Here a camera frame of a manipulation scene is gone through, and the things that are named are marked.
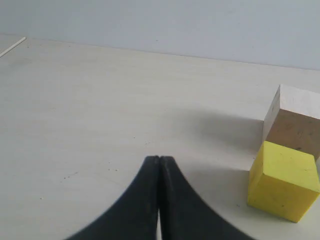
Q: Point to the large wooden cube block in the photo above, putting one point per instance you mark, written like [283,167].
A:
[293,120]

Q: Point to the white strip on table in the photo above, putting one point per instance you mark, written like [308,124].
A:
[7,50]

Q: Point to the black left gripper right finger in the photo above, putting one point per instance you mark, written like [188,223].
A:
[183,213]

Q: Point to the yellow cube block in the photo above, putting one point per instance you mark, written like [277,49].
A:
[283,181]

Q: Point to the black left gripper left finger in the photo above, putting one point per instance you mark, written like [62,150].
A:
[134,216]

